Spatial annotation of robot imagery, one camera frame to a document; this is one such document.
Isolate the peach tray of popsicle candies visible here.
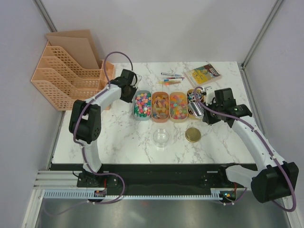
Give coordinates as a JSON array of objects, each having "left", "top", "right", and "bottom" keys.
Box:
[{"left": 151, "top": 92, "right": 170, "bottom": 123}]

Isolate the peach desk organizer rack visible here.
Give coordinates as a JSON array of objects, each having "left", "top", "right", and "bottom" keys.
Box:
[{"left": 31, "top": 29, "right": 115, "bottom": 111}]

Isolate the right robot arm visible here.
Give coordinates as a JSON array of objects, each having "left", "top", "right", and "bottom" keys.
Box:
[{"left": 202, "top": 88, "right": 299, "bottom": 211}]

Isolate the silver metal scoop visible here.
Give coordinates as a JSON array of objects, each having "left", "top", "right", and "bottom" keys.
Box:
[{"left": 188, "top": 102, "right": 205, "bottom": 119}]

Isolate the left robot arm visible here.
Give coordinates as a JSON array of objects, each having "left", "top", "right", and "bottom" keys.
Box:
[{"left": 69, "top": 69, "right": 142, "bottom": 187}]

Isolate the clear glass jar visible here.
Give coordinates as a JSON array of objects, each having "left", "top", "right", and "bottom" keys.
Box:
[{"left": 152, "top": 129, "right": 169, "bottom": 148}]

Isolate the tan tray of lollipops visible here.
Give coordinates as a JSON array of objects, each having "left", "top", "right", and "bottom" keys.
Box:
[{"left": 187, "top": 88, "right": 206, "bottom": 119}]

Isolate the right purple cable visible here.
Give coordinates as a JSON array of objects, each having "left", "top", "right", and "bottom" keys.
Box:
[{"left": 193, "top": 86, "right": 297, "bottom": 212}]

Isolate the purple cable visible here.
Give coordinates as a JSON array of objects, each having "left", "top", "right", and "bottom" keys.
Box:
[
  {"left": 193, "top": 86, "right": 297, "bottom": 212},
  {"left": 44, "top": 51, "right": 133, "bottom": 216}
]

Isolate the blue tray of solid candies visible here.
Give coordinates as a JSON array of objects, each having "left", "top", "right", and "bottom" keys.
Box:
[{"left": 133, "top": 90, "right": 152, "bottom": 121}]

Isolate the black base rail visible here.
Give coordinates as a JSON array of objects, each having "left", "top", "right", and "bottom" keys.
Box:
[{"left": 48, "top": 162, "right": 262, "bottom": 197}]

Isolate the white slotted cable duct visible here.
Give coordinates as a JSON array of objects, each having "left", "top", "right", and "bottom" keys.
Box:
[{"left": 43, "top": 189, "right": 233, "bottom": 200}]

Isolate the beige tray of star gummies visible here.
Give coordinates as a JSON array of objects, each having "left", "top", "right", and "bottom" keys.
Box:
[{"left": 169, "top": 92, "right": 188, "bottom": 123}]

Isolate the orange pen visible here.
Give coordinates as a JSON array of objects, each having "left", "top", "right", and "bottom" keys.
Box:
[{"left": 157, "top": 80, "right": 181, "bottom": 85}]

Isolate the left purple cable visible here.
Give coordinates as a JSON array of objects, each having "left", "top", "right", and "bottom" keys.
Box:
[{"left": 44, "top": 51, "right": 133, "bottom": 216}]

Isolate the gold jar lid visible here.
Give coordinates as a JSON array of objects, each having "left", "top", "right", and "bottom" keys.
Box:
[{"left": 185, "top": 127, "right": 201, "bottom": 143}]

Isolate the pink patterned pen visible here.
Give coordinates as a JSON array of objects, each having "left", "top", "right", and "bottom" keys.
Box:
[{"left": 164, "top": 77, "right": 184, "bottom": 81}]

